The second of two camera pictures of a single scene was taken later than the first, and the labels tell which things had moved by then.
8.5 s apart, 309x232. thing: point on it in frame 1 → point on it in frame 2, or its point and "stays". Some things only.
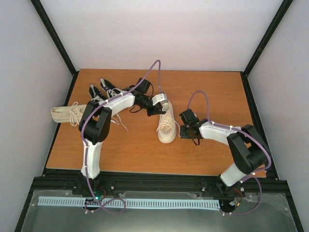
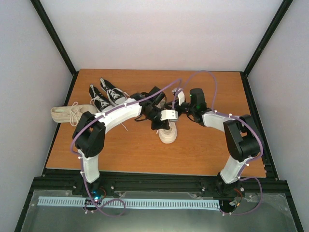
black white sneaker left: (95, 94) stays
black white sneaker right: (109, 88) stays
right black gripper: (183, 134) → (177, 106)
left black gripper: (152, 112) → (164, 125)
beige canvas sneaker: (71, 114) stays
